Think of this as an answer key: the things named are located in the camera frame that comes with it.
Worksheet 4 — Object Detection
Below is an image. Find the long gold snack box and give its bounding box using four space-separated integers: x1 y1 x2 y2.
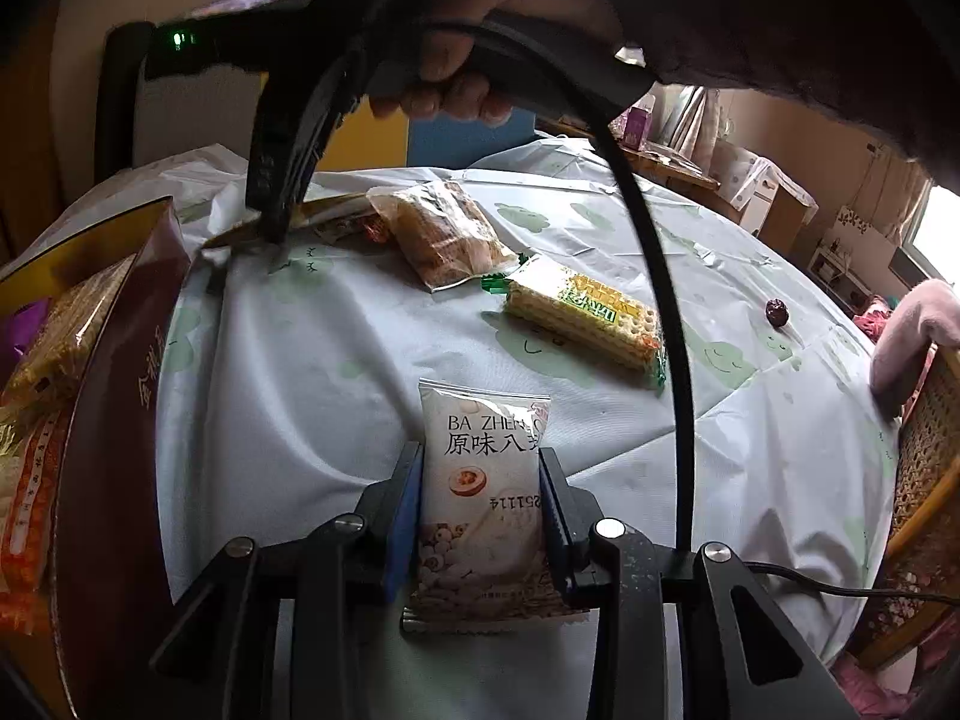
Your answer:
200 192 376 252

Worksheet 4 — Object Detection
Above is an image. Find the brown bread packet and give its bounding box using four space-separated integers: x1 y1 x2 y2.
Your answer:
366 181 519 293

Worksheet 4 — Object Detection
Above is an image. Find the white Ba Zhen cake packet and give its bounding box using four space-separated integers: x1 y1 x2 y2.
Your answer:
402 379 586 634

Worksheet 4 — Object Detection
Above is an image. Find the green yellow cracker pack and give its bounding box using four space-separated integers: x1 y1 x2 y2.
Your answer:
480 254 667 390

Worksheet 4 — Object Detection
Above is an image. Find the purple snack packet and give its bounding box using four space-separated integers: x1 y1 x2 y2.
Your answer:
0 298 50 383

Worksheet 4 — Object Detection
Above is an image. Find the red candy wrapper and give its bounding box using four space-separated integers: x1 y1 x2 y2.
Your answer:
359 215 392 245

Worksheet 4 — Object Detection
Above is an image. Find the large orange snack bag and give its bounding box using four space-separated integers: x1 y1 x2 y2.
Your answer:
2 408 70 635

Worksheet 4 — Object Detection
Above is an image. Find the yellow puffed rice cake pack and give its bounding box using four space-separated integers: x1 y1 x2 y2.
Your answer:
2 255 135 421

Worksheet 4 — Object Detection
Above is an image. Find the person right hand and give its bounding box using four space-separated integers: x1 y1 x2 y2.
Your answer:
370 0 654 127

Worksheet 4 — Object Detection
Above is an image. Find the grey yellow blue chair back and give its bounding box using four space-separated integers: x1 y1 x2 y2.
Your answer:
130 0 542 174

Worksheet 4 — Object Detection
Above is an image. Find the gold and maroon gift box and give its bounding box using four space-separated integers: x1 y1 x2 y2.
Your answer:
2 197 190 718

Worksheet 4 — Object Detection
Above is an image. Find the purple box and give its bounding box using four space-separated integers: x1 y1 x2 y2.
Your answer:
620 106 652 151

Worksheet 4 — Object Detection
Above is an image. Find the white cloud-print tablecloth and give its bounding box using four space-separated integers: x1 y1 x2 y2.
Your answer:
5 142 896 718

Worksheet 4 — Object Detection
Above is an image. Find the red jujube date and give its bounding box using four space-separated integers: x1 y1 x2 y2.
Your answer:
765 299 789 330

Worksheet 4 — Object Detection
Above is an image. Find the pink cloth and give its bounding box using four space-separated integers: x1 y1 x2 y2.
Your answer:
869 280 960 421

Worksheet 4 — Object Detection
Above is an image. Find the window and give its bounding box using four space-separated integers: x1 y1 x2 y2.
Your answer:
903 185 960 286

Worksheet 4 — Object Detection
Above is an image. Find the white cardboard box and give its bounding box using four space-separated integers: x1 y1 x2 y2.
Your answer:
709 140 818 257

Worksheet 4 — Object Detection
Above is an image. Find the black post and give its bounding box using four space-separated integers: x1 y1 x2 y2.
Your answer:
93 21 156 184

